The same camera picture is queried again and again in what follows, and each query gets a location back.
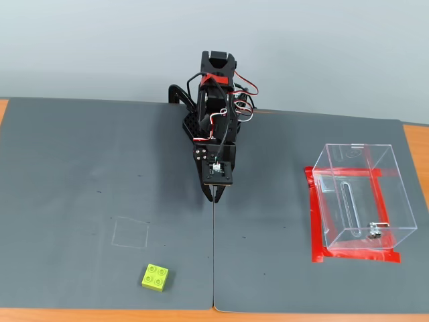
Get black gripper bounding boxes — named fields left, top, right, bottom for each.
left=192, top=143, right=237, bottom=204

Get green lego block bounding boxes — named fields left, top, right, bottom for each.
left=141, top=263, right=170, bottom=293

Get red tape on arm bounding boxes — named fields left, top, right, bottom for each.
left=200, top=72, right=230, bottom=87

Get transparent acrylic box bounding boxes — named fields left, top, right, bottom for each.
left=312, top=143, right=418, bottom=251

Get grey table mat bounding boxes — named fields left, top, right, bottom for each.
left=0, top=97, right=215, bottom=311
left=212, top=107, right=429, bottom=315

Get small silver metal latch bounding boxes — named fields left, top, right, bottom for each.
left=367, top=221, right=389, bottom=239

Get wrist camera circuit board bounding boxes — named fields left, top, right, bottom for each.
left=202, top=160, right=235, bottom=187

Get red white black servo cable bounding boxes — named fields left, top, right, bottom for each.
left=233, top=70, right=261, bottom=98
left=196, top=109, right=229, bottom=142
left=233, top=95, right=256, bottom=122

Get red tape frame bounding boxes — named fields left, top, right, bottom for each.
left=304, top=147, right=402, bottom=264

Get black camera cable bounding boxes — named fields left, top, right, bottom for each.
left=186, top=72, right=233, bottom=162

